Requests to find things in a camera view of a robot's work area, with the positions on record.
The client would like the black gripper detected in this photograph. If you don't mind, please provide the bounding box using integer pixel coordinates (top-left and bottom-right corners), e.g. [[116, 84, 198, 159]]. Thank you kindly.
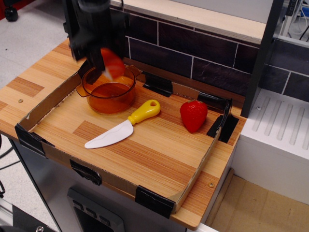
[[78, 4, 129, 72]]

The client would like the salmon sushi toy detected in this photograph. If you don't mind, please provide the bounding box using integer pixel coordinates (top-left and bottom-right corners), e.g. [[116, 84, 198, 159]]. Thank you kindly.
[[101, 48, 125, 81]]

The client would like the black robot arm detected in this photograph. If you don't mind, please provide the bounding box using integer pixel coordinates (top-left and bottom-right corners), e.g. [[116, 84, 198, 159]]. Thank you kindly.
[[63, 0, 129, 71]]

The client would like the orange transparent plastic pot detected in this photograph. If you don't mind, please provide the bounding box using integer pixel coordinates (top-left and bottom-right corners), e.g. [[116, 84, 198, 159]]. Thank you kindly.
[[76, 65, 142, 114]]

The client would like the cardboard fence with black tape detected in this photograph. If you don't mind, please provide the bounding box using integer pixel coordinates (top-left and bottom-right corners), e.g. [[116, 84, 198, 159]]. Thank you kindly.
[[14, 53, 240, 219]]

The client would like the light wooden shelf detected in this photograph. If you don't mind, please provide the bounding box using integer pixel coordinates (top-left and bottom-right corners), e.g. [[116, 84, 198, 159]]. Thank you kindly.
[[111, 0, 266, 44]]

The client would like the red toy strawberry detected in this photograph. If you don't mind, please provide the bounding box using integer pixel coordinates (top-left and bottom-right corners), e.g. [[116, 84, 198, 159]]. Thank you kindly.
[[180, 100, 208, 133]]

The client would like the black caster wheel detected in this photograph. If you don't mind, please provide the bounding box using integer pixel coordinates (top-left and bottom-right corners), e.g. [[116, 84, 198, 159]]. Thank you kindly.
[[4, 6, 18, 22]]

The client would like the grey oven control panel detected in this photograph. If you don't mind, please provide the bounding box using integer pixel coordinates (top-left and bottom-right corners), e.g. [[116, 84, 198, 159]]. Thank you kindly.
[[67, 188, 125, 232]]

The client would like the white ridged sink drainboard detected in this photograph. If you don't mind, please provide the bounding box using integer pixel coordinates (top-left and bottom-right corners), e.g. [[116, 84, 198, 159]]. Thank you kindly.
[[232, 89, 309, 204]]

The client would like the dark grey left post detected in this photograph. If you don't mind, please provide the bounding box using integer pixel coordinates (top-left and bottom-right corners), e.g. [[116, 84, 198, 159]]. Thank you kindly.
[[62, 0, 83, 60]]

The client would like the dark grey post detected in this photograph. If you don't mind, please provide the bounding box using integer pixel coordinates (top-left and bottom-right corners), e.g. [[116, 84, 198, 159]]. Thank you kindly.
[[241, 0, 284, 118], [62, 0, 83, 60]]

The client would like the yellow handled white toy knife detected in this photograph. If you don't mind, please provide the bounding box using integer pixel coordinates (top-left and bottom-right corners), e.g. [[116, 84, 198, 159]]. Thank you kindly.
[[84, 100, 161, 149]]

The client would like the dark grey right post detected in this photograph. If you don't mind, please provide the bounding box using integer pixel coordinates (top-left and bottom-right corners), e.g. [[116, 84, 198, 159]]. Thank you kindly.
[[241, 0, 284, 118]]

